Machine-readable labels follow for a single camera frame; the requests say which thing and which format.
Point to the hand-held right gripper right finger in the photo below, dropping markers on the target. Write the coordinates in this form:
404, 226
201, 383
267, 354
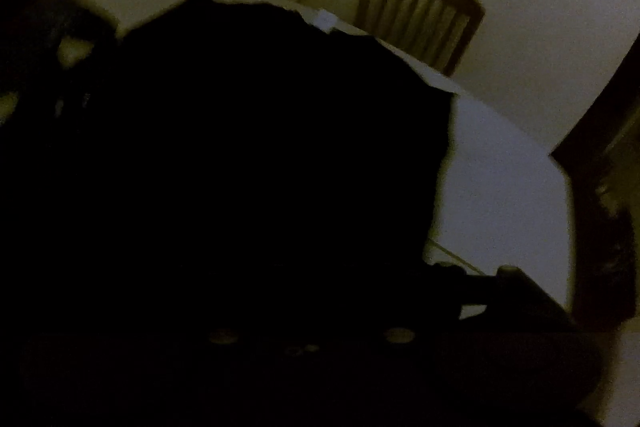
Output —
452, 278

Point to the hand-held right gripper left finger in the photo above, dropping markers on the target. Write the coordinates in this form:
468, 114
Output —
220, 324

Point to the black garment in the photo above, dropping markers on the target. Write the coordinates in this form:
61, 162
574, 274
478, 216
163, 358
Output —
260, 147

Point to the dark wooden door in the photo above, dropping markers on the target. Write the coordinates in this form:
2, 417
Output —
605, 207

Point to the wooden slat-back chair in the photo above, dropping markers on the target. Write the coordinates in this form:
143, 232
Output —
425, 22

